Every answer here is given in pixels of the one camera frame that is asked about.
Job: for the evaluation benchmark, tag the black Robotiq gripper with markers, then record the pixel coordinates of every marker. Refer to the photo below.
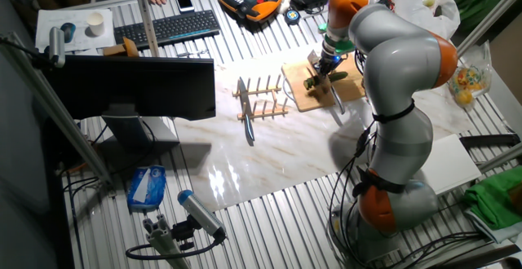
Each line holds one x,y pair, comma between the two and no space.
330,62

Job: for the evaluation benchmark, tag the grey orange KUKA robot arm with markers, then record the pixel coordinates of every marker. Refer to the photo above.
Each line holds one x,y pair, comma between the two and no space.
399,77

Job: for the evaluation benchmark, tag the long cucumber piece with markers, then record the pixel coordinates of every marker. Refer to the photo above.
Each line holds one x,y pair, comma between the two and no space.
338,76

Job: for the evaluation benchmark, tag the short cucumber piece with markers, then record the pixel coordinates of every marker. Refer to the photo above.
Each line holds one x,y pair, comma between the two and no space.
314,81

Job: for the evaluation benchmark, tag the small green object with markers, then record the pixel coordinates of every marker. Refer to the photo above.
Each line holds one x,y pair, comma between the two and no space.
322,27

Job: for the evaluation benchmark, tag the round black blue disc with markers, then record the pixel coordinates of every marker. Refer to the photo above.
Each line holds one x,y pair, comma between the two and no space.
292,17

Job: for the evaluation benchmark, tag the wooden peg knife rack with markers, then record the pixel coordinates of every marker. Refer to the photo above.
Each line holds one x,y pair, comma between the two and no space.
263,115

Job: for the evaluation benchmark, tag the white rounded object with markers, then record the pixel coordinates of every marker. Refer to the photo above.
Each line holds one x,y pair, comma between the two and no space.
285,2

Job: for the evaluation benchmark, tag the pointed steel kitchen knife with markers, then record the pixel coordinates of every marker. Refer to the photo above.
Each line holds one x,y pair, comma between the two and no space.
246,102

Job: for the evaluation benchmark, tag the white plastic bag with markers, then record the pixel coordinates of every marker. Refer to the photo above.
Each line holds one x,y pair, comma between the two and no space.
424,12

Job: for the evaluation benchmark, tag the clear bag of yellow fruit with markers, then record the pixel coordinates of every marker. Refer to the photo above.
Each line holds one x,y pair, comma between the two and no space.
469,81

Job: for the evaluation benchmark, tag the white flat box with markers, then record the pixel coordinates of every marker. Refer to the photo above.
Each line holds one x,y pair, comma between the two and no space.
448,167

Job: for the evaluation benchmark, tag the white smartphone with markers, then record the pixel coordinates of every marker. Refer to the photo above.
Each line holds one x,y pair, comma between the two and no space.
184,1

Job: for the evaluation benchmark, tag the black computer keyboard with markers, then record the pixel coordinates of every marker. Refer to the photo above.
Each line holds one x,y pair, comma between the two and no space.
167,28

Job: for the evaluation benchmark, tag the black flat bar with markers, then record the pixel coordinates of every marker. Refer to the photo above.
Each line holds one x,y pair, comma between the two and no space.
489,140

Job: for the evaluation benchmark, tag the black computer monitor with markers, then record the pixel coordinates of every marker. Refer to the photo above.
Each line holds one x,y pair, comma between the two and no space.
130,85

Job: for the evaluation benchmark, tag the brown cardboard piece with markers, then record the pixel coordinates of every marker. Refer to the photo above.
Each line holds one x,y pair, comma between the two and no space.
122,49

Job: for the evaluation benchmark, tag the bright green folded cloth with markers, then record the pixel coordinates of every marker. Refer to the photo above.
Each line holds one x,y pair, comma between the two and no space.
493,199

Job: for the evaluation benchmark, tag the blue tissue pack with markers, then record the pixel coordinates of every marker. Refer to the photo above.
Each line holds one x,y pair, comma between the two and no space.
147,187

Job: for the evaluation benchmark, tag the white paper cup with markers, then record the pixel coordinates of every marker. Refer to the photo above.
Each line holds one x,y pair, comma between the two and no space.
95,24

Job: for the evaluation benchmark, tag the dark blue computer mouse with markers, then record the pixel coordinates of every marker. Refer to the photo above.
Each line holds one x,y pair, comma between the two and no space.
68,32

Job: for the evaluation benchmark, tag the white paper sheets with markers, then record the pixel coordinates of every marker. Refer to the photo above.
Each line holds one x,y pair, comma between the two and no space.
53,24

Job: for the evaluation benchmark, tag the aluminium frame post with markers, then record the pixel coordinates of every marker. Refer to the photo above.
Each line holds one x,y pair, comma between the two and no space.
489,16
53,106
144,16

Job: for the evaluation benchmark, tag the silver depth camera blue end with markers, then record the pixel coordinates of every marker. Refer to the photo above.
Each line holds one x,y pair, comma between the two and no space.
200,212

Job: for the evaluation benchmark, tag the aluminium profile camera stand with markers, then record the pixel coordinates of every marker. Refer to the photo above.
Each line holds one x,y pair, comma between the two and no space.
161,240

